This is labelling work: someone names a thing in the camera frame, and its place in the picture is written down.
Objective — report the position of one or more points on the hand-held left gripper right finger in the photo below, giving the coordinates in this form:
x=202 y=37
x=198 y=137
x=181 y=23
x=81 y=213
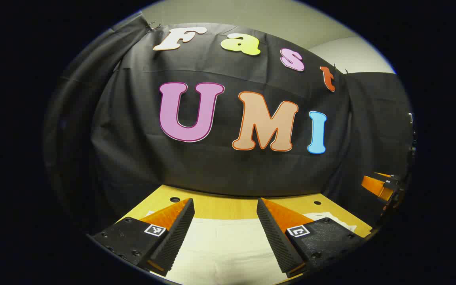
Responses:
x=275 y=237

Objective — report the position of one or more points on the white jeans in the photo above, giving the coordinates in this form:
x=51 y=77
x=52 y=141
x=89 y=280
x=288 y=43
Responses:
x=224 y=249

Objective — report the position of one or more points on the black backdrop cloth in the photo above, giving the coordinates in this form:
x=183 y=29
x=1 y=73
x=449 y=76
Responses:
x=228 y=166

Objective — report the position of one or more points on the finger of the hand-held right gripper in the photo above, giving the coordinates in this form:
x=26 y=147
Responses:
x=376 y=184

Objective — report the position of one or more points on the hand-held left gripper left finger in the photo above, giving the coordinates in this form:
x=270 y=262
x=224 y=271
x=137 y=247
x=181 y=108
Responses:
x=178 y=231

